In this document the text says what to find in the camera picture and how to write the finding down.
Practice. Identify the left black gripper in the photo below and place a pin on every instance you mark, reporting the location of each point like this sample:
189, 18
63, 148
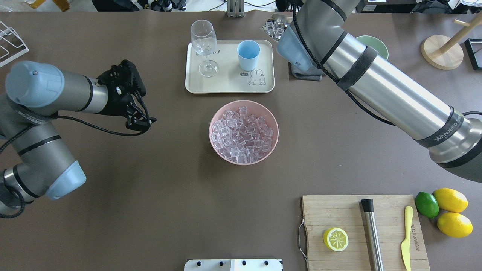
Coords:
111, 104

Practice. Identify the pink bowl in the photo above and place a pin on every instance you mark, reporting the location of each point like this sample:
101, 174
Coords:
220, 150

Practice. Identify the metal ice scoop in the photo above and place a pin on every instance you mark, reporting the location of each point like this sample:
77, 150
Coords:
276, 25

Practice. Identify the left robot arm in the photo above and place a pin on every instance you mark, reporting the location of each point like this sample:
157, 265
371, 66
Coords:
35, 93

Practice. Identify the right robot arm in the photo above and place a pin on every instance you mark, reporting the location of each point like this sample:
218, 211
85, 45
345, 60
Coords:
315, 38

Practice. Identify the pile of clear ice cubes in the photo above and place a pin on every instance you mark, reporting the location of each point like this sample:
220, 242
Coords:
243, 135

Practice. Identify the light blue plastic cup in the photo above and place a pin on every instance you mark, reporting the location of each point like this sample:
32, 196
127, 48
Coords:
248, 52

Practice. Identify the cream rabbit serving tray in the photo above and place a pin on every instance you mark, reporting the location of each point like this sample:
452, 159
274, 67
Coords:
231, 78

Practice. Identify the clear wine glass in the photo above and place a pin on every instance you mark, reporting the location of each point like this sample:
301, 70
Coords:
204, 42

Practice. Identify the folded grey cloth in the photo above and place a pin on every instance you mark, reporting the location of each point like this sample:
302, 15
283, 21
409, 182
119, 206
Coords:
312, 74

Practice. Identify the wooden cutting board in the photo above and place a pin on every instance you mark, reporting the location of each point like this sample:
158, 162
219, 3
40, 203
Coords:
321, 212

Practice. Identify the half lemon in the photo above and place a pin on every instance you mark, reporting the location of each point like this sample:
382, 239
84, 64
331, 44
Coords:
336, 239

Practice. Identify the steel muddler black tip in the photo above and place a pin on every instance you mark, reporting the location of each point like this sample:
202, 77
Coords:
369, 212

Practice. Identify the green bowl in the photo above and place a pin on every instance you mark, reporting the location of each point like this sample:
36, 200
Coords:
376, 44

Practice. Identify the yellow plastic knife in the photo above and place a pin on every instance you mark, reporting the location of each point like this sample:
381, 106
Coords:
406, 244

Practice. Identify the green lime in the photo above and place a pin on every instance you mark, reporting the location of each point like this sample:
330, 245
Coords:
427, 205

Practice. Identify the wooden mug tree stand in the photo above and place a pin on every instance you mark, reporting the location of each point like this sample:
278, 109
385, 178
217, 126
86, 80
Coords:
445, 52

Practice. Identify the upper yellow lemon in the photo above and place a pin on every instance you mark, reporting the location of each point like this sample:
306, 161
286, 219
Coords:
450, 200

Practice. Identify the yellow lemon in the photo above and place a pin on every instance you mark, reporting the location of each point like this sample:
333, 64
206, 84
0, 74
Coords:
455, 225
450, 200

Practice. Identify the lower yellow lemon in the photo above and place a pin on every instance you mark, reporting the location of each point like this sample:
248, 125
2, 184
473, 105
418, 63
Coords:
455, 225

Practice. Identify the aluminium frame post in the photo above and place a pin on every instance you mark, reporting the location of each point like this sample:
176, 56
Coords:
235, 8

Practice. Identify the white wire cup rack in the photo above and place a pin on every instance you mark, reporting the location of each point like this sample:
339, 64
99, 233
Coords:
12, 45

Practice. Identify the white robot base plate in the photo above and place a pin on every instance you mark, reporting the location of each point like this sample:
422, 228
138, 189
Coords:
258, 264

